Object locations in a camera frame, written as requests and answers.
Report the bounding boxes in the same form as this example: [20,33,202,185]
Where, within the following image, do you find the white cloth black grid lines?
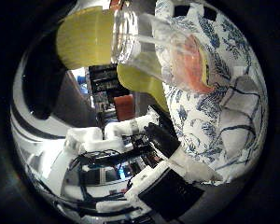
[218,65,266,163]

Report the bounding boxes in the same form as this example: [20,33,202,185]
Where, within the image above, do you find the red brown box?
[113,93,136,122]

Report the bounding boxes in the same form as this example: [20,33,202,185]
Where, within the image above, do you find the black storage rack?
[88,63,130,113]

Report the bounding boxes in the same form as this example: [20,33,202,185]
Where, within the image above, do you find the blue container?
[77,74,90,96]

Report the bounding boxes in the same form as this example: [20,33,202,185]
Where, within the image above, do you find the black cable bundle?
[70,148,155,167]

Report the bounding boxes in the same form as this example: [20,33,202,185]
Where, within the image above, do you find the blue floral white tablecloth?
[153,0,270,189]

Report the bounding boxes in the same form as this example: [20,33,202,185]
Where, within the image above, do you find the black round bowl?
[21,0,217,120]

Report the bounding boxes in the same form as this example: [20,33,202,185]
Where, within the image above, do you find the teal lit electronics module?
[113,163,133,182]

